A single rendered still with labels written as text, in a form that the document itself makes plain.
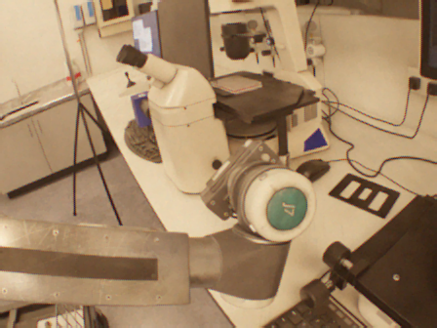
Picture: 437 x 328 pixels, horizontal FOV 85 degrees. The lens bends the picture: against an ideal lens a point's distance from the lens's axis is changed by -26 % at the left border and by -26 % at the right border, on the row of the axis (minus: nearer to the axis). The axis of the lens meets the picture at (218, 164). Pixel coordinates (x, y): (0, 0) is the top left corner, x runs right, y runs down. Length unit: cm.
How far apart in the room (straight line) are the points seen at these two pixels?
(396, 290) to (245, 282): 20
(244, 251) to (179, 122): 39
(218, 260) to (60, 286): 18
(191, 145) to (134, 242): 46
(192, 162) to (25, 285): 54
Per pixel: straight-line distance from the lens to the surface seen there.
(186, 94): 65
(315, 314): 47
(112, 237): 25
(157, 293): 26
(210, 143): 71
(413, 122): 111
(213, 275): 35
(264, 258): 36
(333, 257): 42
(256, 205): 32
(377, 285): 41
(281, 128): 72
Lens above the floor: 118
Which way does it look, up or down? 29 degrees down
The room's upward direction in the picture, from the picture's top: 10 degrees counter-clockwise
